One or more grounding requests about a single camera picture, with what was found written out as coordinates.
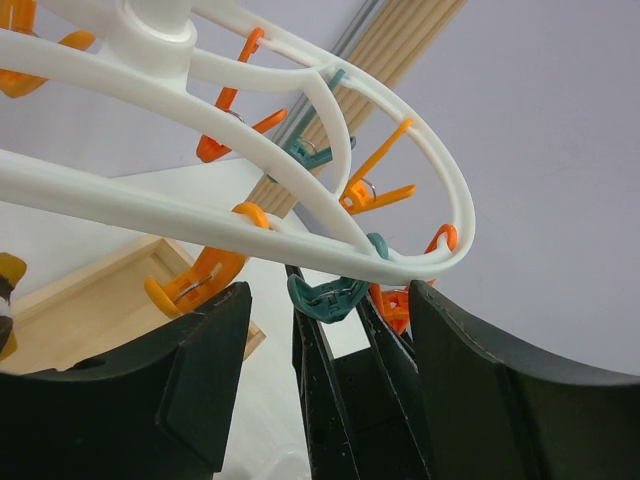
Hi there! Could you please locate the mustard sock right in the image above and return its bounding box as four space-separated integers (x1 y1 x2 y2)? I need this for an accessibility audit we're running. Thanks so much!
1 252 27 360

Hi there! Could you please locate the orange clothes peg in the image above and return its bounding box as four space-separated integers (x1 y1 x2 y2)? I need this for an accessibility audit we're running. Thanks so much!
369 224 458 335

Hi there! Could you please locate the yellow-orange clothes peg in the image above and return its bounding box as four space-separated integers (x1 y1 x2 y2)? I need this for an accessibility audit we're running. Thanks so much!
143 201 271 318

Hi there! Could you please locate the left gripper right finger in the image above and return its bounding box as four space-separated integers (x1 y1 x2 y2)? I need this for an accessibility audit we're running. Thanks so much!
409 281 639 479

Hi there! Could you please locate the teal clothes peg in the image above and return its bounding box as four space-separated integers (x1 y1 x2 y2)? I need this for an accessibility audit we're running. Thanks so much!
285 264 372 324

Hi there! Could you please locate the white plastic clip hanger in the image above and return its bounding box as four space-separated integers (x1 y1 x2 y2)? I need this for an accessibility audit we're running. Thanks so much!
1 1 476 285

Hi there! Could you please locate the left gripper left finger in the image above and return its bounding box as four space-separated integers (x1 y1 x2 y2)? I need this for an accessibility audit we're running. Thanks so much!
1 282 252 479

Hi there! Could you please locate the wooden hanger rack frame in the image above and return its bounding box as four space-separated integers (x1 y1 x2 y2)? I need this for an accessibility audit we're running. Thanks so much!
0 0 471 376

